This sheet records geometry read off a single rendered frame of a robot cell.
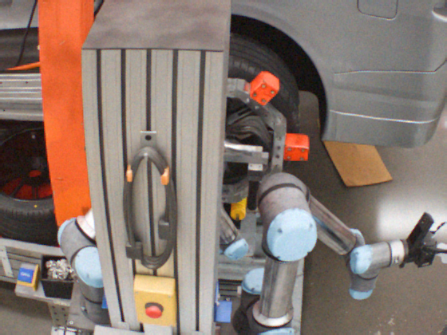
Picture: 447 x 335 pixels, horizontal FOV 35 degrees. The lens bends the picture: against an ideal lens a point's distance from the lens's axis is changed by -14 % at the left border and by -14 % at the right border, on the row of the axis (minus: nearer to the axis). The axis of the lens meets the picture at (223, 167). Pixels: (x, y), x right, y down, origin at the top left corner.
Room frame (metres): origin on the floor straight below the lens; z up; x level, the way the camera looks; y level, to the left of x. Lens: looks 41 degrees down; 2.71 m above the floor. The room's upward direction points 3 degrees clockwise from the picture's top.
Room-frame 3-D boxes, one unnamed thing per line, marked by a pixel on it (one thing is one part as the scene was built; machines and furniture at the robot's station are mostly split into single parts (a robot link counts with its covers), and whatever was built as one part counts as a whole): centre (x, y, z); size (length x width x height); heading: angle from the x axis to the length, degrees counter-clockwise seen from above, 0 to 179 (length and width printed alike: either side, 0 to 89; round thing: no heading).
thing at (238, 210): (2.36, -0.07, 0.51); 0.29 x 0.06 x 0.06; 178
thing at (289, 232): (1.31, -0.16, 1.19); 0.15 x 0.12 x 0.55; 12
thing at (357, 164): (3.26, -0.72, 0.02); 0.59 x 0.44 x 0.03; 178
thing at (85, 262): (1.46, 0.37, 0.98); 0.13 x 0.12 x 0.14; 32
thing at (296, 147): (2.26, -0.26, 0.85); 0.09 x 0.08 x 0.07; 88
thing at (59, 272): (1.82, 0.59, 0.51); 0.20 x 0.14 x 0.13; 95
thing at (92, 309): (1.46, 0.37, 0.87); 0.15 x 0.15 x 0.10
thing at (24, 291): (1.82, 0.62, 0.44); 0.43 x 0.17 x 0.03; 88
